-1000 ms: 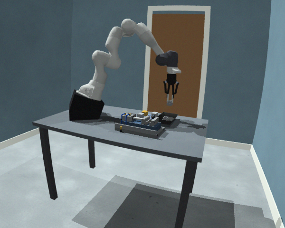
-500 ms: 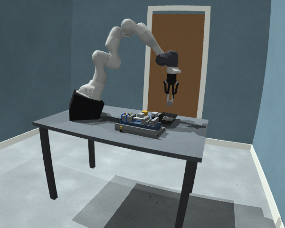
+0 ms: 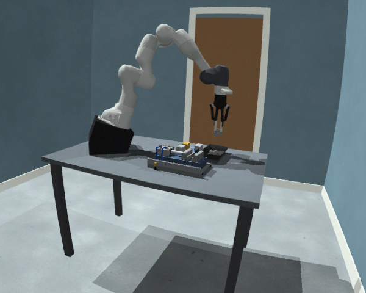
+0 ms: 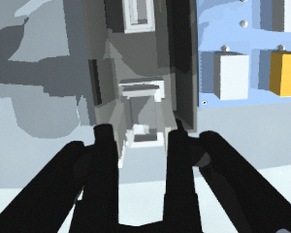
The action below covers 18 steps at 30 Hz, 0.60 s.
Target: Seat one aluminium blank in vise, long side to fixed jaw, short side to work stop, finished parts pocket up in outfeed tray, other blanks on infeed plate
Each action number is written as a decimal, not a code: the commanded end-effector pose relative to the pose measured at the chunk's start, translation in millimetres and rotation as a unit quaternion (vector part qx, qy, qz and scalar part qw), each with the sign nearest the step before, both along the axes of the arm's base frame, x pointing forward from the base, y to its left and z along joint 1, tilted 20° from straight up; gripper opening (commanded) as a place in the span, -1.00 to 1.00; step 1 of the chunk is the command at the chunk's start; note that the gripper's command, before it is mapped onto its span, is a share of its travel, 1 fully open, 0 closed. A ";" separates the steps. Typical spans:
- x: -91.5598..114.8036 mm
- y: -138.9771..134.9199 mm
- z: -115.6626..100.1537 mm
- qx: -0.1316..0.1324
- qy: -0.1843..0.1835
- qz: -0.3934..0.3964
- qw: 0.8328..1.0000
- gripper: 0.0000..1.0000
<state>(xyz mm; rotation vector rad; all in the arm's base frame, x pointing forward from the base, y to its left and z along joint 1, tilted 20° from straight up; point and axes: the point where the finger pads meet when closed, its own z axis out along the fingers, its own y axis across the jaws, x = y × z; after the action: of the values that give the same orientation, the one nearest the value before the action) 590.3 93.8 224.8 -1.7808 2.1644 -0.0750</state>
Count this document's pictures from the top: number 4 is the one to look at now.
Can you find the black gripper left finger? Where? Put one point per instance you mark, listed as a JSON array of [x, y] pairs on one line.
[[43, 205]]

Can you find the yellow rectangular block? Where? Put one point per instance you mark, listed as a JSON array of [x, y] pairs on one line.
[[280, 73]]

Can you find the white rectangular block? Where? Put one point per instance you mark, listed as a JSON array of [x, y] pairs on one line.
[[230, 75]]

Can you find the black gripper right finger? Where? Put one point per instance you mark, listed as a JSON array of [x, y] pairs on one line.
[[251, 203]]

